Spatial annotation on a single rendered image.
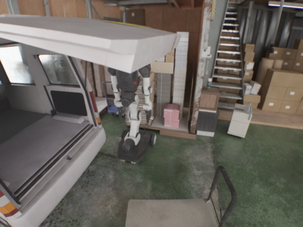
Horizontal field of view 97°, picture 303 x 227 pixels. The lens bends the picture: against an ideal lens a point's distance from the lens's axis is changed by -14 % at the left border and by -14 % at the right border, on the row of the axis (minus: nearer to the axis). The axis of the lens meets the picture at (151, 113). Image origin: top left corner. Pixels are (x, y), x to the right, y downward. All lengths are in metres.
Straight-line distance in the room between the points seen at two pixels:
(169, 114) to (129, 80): 1.29
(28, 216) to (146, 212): 1.03
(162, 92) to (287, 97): 3.19
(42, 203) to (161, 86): 2.56
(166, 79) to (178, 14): 4.09
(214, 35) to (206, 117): 1.59
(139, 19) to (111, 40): 6.41
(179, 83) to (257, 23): 4.20
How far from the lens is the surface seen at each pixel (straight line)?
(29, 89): 2.92
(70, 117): 2.40
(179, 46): 2.94
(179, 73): 3.01
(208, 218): 1.80
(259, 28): 6.59
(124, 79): 1.90
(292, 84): 4.77
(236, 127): 3.18
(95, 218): 2.03
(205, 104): 2.81
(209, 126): 3.01
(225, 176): 1.39
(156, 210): 1.76
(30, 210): 1.69
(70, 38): 0.37
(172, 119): 2.96
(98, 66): 4.38
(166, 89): 3.12
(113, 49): 0.33
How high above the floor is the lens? 1.75
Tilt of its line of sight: 28 degrees down
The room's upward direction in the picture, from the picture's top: straight up
